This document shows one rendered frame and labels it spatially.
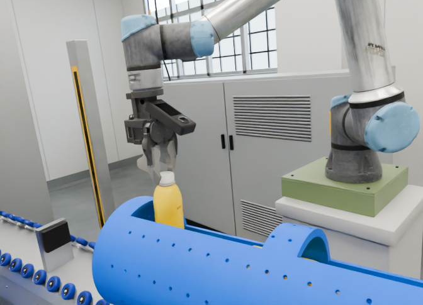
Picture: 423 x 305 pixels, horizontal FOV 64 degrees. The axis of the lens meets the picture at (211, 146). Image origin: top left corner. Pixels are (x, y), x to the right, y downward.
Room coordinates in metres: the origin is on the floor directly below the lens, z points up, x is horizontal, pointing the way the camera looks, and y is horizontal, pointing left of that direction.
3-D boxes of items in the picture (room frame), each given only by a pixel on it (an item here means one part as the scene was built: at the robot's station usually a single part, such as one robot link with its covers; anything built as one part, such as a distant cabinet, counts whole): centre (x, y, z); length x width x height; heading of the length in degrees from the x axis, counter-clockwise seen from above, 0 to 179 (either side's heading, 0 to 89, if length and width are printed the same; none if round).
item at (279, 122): (2.84, -0.32, 0.72); 2.15 x 0.54 x 1.45; 44
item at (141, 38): (0.76, 0.13, 1.61); 0.09 x 0.08 x 0.11; 93
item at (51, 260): (1.06, 0.56, 1.00); 0.10 x 0.04 x 0.15; 145
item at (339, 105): (0.90, -0.40, 1.38); 0.13 x 0.12 x 0.14; 3
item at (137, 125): (0.76, 0.14, 1.45); 0.09 x 0.08 x 0.12; 55
